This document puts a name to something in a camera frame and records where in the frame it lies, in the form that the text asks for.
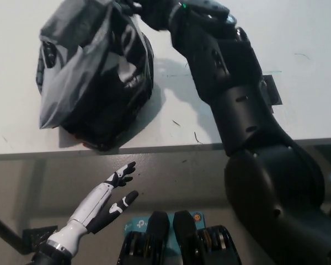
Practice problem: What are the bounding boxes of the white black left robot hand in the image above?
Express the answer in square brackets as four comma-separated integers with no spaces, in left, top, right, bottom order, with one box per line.
[46,162,139,255]

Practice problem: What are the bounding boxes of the black grey plastic bag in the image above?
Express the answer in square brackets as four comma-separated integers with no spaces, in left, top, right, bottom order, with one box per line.
[36,0,155,151]

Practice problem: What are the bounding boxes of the teal router box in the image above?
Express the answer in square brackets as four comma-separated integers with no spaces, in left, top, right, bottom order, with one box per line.
[123,211,205,265]

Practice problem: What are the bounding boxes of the black table leg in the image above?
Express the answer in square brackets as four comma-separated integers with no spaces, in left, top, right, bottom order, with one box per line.
[0,211,31,255]

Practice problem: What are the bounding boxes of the black tape patch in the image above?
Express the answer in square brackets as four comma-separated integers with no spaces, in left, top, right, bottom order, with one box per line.
[260,74,282,114]

